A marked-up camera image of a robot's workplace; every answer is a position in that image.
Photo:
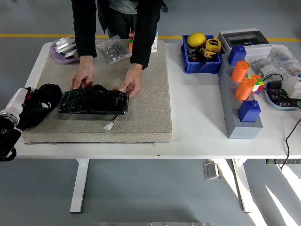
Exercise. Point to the person's left hand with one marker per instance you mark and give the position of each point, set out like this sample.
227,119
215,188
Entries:
132,80

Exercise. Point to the person's right hand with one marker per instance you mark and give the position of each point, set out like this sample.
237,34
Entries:
82,73

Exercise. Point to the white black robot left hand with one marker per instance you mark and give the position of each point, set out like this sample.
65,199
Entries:
17,99

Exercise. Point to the black glossy panel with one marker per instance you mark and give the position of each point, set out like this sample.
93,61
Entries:
94,103

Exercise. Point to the black rag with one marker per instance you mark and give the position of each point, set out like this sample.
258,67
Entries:
53,91

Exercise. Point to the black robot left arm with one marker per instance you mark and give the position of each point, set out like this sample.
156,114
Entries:
7,136

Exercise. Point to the person's right forearm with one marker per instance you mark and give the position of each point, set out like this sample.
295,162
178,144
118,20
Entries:
85,42

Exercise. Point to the person's left forearm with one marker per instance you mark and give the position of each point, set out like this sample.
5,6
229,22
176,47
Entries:
143,47

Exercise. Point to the white long plastic bar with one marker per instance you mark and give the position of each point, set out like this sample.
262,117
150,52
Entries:
70,54

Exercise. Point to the purple tray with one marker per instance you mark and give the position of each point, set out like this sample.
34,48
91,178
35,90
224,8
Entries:
60,58

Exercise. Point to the grey-brown mat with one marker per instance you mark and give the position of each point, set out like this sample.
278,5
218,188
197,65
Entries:
145,106

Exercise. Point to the white flat plastic bar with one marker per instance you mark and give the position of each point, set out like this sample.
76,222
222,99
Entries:
63,47

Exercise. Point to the clear bag of metal nuts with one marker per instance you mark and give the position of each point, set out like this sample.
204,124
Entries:
113,50

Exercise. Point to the small white plastic block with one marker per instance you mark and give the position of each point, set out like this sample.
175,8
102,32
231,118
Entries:
63,41

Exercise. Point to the tall multicoloured puzzle cube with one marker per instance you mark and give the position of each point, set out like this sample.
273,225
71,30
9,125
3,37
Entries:
131,40

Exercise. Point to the person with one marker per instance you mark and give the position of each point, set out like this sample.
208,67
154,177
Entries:
117,21

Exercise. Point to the black part in bin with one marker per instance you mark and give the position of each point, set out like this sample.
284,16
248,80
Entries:
193,55

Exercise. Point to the blue plastic bin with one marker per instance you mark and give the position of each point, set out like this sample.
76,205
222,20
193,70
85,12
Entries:
202,68

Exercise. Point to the yellow round ball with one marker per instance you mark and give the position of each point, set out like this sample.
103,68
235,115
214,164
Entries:
196,39

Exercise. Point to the black office chair base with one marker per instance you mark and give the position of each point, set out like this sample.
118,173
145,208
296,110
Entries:
165,9

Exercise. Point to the small yellow black tape measure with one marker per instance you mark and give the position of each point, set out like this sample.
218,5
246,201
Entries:
208,54

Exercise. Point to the large yellow tape measure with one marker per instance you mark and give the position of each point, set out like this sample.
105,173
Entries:
213,44

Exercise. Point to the blue plastic block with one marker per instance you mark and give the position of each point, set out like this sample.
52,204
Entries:
249,111
236,55

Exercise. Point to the orange plastic cylinder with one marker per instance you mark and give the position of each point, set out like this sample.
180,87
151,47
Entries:
239,70
244,89

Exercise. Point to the white table leg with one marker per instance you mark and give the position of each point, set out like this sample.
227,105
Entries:
78,188
244,188

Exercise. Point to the grey stepped stand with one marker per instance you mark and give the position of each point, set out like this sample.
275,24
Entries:
235,127

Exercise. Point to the grey metal floor box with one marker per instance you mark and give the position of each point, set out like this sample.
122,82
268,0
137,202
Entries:
212,170

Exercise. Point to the small multicoloured puzzle cube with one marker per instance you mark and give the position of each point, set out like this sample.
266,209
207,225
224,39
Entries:
258,83

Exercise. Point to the blue-grey tray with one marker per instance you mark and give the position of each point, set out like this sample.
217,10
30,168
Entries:
270,100

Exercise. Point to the black electronic components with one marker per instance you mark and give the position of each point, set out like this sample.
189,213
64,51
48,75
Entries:
279,94

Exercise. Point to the clear bag of small parts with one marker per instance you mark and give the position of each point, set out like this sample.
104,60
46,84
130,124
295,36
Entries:
279,58

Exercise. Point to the white circuit breaker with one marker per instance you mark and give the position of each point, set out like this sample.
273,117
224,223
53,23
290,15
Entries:
292,86

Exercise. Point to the black power strip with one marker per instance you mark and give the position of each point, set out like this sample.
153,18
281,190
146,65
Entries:
272,161

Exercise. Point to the grey electrical enclosure box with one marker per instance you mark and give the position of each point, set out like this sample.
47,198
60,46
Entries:
258,48

